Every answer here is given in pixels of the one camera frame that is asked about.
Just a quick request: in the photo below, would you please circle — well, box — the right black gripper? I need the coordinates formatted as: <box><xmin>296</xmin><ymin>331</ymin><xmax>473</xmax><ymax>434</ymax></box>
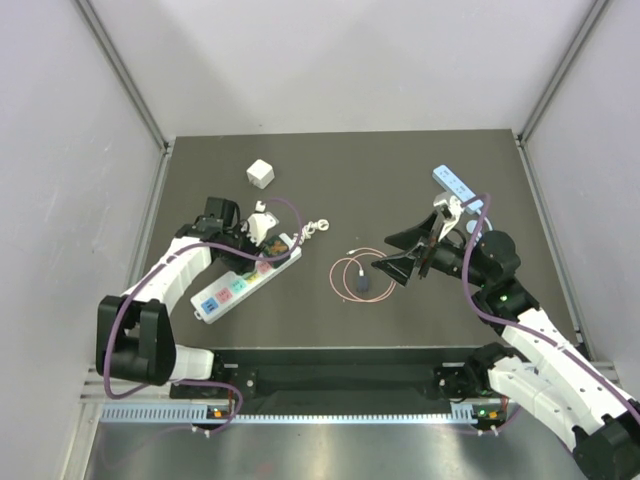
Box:
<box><xmin>372</xmin><ymin>210</ymin><xmax>490</xmax><ymax>287</ymax></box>

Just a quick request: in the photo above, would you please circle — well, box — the dark green plug adapter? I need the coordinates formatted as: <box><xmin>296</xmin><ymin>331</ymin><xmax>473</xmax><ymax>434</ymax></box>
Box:
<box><xmin>261</xmin><ymin>236</ymin><xmax>290</xmax><ymax>268</ymax></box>

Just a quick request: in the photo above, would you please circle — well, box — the white cube plug adapter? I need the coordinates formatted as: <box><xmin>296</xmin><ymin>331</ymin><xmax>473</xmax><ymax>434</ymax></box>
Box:
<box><xmin>246</xmin><ymin>159</ymin><xmax>275</xmax><ymax>190</ymax></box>

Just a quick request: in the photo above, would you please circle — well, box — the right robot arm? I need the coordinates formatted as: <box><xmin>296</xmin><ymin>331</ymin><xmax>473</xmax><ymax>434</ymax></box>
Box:
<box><xmin>373</xmin><ymin>208</ymin><xmax>639</xmax><ymax>479</ymax></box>

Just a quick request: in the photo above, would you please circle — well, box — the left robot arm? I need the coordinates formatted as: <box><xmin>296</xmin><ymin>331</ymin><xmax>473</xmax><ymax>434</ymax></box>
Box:
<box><xmin>95</xmin><ymin>197</ymin><xmax>278</xmax><ymax>398</ymax></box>

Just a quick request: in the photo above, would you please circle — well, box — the small dark blue charger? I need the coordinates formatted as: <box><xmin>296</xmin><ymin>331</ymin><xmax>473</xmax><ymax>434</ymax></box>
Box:
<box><xmin>356</xmin><ymin>269</ymin><xmax>369</xmax><ymax>293</ymax></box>

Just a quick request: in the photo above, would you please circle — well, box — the white multicolour power strip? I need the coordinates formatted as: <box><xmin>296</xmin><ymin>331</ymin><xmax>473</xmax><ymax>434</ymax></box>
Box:
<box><xmin>189</xmin><ymin>218</ymin><xmax>331</xmax><ymax>325</ymax></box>

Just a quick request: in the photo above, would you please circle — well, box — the light blue power strip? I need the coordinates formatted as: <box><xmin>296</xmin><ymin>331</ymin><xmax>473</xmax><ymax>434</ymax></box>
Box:
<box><xmin>432</xmin><ymin>165</ymin><xmax>483</xmax><ymax>217</ymax></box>

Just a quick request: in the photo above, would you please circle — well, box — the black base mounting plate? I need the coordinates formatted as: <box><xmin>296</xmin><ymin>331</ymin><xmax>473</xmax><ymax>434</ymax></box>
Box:
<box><xmin>168</xmin><ymin>347</ymin><xmax>526</xmax><ymax>401</ymax></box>

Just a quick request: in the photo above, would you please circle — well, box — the pink coiled cable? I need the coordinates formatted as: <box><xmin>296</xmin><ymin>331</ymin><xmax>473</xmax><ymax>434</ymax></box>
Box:
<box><xmin>328</xmin><ymin>247</ymin><xmax>399</xmax><ymax>304</ymax></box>

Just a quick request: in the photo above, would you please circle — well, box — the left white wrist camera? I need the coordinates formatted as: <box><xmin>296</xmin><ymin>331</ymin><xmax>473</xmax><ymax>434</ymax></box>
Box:
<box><xmin>241</xmin><ymin>200</ymin><xmax>279</xmax><ymax>246</ymax></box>

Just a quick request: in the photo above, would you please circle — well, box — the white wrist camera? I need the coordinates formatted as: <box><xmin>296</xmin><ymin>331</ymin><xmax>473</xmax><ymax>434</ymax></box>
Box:
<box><xmin>433</xmin><ymin>192</ymin><xmax>464</xmax><ymax>242</ymax></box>
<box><xmin>241</xmin><ymin>200</ymin><xmax>279</xmax><ymax>246</ymax></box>

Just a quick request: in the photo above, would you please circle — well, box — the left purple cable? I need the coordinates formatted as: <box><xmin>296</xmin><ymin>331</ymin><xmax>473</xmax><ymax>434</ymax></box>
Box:
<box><xmin>102</xmin><ymin>195</ymin><xmax>306</xmax><ymax>431</ymax></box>

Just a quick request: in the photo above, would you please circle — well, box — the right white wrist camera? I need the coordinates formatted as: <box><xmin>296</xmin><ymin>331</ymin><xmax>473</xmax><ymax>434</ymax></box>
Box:
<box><xmin>433</xmin><ymin>192</ymin><xmax>464</xmax><ymax>242</ymax></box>

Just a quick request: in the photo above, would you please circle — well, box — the grey slotted cable duct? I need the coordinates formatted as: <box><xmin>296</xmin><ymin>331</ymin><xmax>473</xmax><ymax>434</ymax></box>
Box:
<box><xmin>99</xmin><ymin>402</ymin><xmax>506</xmax><ymax>425</ymax></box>

